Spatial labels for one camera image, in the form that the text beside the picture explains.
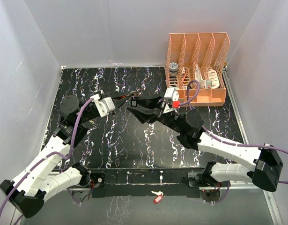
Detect white labelled packet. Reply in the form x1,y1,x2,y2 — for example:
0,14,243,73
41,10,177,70
195,66,220,89

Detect orange file organizer rack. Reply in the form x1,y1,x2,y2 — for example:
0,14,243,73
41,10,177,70
165,32,230,106

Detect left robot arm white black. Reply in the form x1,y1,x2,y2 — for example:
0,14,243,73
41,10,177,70
0,91,137,218

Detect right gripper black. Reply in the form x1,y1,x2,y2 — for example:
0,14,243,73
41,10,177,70
127,93,184,134

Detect red tag with key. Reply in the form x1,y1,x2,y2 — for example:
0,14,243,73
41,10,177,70
151,191,163,204

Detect small jar with lid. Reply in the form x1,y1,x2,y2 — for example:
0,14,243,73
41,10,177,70
169,62,179,77

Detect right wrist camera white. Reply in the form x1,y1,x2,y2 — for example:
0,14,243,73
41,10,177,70
163,88,180,113

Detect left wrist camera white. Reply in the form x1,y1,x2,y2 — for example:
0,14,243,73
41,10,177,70
90,94,116,117

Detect black key tag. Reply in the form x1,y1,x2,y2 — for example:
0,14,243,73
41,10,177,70
131,98,137,107

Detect red handled key organizer plate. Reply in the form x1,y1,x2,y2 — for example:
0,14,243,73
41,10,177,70
119,89,142,98

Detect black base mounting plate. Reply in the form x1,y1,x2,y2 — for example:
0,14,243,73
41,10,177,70
89,168,231,199

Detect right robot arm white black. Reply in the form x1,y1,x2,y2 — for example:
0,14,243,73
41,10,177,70
128,97,283,192

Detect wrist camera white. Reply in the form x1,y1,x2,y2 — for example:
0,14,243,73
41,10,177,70
90,94,116,117
163,88,180,113

